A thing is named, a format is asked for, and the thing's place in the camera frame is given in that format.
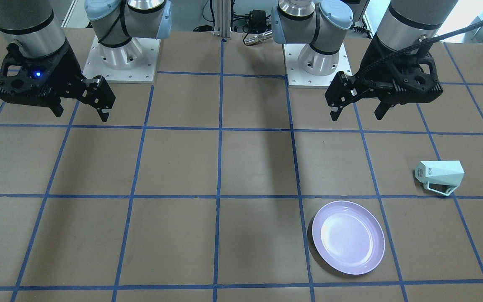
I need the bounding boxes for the metal cylinder connector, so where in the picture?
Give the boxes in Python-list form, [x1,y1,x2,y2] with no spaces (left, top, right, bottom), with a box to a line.
[243,30,273,46]

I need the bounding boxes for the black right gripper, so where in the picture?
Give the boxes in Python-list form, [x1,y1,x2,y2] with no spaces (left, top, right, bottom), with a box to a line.
[0,42,116,122]

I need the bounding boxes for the light teal faceted cup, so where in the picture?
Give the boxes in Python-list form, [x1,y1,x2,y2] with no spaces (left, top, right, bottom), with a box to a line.
[414,160,465,196]

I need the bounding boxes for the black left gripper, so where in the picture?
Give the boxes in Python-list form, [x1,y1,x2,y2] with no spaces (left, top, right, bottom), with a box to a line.
[325,35,443,122]

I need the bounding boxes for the lavender plate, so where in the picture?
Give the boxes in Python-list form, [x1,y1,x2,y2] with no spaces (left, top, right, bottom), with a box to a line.
[311,200,386,275]

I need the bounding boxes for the aluminium frame post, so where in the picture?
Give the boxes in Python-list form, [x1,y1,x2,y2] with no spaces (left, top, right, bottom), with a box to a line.
[210,0,232,41]

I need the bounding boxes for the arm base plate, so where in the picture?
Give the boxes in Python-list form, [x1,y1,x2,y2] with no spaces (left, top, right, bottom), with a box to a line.
[283,44,353,89]
[83,37,161,84]

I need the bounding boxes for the black power adapter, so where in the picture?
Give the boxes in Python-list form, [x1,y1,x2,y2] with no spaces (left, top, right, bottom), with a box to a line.
[248,10,267,32]

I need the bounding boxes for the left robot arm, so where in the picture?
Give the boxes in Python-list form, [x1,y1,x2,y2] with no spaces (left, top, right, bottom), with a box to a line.
[271,0,456,121]

